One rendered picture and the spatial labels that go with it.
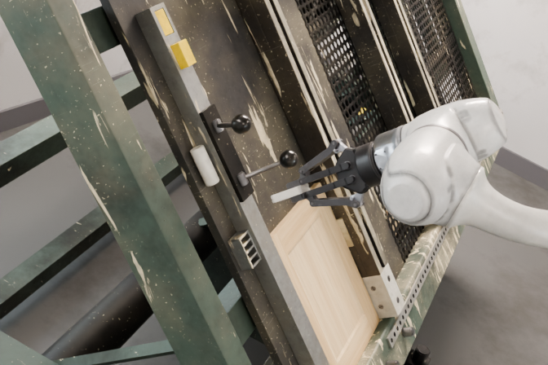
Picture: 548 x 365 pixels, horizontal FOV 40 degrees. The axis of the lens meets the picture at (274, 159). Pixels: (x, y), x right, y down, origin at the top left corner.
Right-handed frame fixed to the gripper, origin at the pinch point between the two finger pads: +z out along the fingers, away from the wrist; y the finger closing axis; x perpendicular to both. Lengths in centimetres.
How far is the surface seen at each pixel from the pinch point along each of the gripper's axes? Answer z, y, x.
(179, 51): 10.6, -32.4, -4.6
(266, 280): 18.9, 15.3, 9.7
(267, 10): 9, -42, 30
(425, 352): 19, 51, 68
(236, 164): 13.3, -9.3, 5.2
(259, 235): 15.7, 6.0, 8.1
